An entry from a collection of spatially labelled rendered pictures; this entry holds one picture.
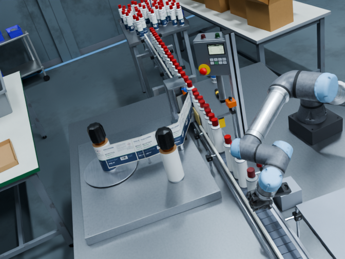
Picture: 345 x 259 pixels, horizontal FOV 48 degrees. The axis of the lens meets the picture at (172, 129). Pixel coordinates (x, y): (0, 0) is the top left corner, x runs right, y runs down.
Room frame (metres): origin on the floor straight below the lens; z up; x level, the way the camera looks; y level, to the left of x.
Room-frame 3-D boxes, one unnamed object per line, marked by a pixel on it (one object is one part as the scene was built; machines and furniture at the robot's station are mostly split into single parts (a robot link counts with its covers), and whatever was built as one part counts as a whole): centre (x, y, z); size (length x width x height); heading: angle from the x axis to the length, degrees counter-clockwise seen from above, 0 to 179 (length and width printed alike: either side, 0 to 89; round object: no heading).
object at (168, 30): (3.99, -0.08, 0.46); 0.72 x 0.62 x 0.93; 6
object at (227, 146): (1.47, -0.24, 0.98); 0.05 x 0.05 x 0.20
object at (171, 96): (2.05, -0.09, 1.01); 0.14 x 0.13 x 0.26; 6
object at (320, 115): (1.68, -0.75, 0.97); 0.15 x 0.15 x 0.10
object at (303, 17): (4.28, -1.02, 0.39); 2.20 x 0.80 x 0.78; 15
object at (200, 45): (1.75, -0.30, 1.38); 0.17 x 0.10 x 0.19; 61
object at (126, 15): (4.11, -0.08, 0.98); 0.57 x 0.46 x 0.21; 96
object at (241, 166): (1.34, -0.26, 0.98); 0.05 x 0.05 x 0.20
